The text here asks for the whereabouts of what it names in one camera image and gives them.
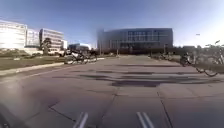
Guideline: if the row of parked bicycles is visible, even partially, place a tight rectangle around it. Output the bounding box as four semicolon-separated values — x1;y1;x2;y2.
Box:
179;40;224;78
63;48;99;65

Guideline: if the large dark glass building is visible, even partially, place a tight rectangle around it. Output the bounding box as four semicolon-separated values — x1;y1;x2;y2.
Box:
96;27;174;55

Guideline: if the low blue building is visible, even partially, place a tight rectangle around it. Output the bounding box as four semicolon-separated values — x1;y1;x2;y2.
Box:
67;42;92;52

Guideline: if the grey stone slab pavement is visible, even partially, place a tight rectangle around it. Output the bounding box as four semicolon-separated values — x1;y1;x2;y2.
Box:
0;54;224;128

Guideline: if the robot's own part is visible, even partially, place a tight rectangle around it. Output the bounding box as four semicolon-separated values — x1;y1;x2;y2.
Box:
135;111;156;128
73;111;90;128

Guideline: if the grey building with window rows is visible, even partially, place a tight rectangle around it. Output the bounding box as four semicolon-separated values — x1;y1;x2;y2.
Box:
38;28;65;52

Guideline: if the tree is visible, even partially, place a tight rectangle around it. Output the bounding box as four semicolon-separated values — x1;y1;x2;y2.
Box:
41;37;53;54

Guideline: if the pale kerb strip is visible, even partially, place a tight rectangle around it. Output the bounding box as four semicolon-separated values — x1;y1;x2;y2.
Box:
0;57;106;78

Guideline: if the grass strip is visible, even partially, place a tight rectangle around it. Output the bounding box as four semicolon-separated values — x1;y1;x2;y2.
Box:
0;55;66;71

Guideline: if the small pale building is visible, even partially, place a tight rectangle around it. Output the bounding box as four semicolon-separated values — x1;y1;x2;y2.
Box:
26;29;41;48

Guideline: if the white banded building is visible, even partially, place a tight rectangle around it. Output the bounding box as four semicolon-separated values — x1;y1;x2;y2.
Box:
0;20;28;51

